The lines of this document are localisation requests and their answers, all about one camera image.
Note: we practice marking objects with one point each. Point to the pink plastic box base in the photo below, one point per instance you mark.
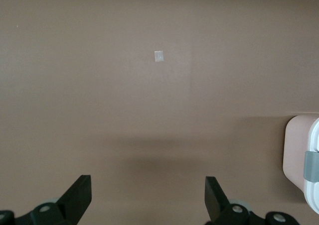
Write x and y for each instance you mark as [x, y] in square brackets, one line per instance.
[294, 147]

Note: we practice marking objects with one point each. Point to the brown table cover sheet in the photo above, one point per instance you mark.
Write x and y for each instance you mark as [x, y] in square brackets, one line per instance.
[74, 85]

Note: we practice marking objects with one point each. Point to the white box lid grey clips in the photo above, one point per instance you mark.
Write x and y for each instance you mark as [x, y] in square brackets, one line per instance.
[314, 140]

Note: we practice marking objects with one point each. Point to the small clear tape piece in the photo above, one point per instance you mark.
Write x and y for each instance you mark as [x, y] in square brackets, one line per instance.
[158, 56]

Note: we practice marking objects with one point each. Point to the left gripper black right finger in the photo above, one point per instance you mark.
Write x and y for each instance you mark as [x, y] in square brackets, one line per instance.
[224, 215]

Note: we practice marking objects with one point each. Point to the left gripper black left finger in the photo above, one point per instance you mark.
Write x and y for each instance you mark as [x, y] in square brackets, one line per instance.
[64, 210]

